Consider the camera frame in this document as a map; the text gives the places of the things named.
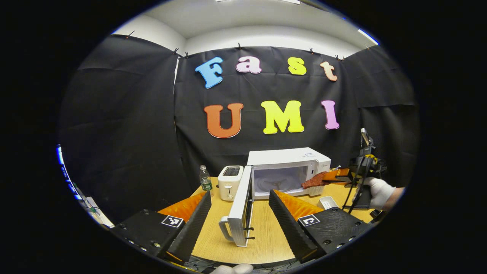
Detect white toaster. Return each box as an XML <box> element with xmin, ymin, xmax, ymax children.
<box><xmin>218</xmin><ymin>166</ymin><xmax>244</xmax><ymax>201</ymax></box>

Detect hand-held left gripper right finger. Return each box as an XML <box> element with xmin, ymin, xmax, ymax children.
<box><xmin>269</xmin><ymin>189</ymin><xmax>375</xmax><ymax>264</ymax></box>

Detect white rectangular dish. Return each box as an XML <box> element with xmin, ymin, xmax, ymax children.
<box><xmin>317</xmin><ymin>196</ymin><xmax>339</xmax><ymax>210</ymax></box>

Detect black backdrop cloth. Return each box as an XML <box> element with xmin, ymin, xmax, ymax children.
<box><xmin>59</xmin><ymin>34</ymin><xmax>420</xmax><ymax>225</ymax></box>

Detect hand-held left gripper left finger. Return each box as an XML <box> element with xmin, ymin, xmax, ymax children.
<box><xmin>110</xmin><ymin>190</ymin><xmax>212</xmax><ymax>264</ymax></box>

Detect long ceiling light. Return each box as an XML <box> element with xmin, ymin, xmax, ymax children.
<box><xmin>217</xmin><ymin>0</ymin><xmax>301</xmax><ymax>5</ymax></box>

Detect reddish brown meat piece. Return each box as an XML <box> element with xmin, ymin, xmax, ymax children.
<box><xmin>301</xmin><ymin>171</ymin><xmax>328</xmax><ymax>190</ymax></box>

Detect clear plastic water bottle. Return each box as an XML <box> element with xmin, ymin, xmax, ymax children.
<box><xmin>200</xmin><ymin>165</ymin><xmax>213</xmax><ymax>191</ymax></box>

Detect white papers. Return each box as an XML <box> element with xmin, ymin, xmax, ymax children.
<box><xmin>78</xmin><ymin>196</ymin><xmax>115</xmax><ymax>229</ymax></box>

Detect white microwave oven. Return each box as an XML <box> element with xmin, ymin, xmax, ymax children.
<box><xmin>219</xmin><ymin>148</ymin><xmax>331</xmax><ymax>247</ymax></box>

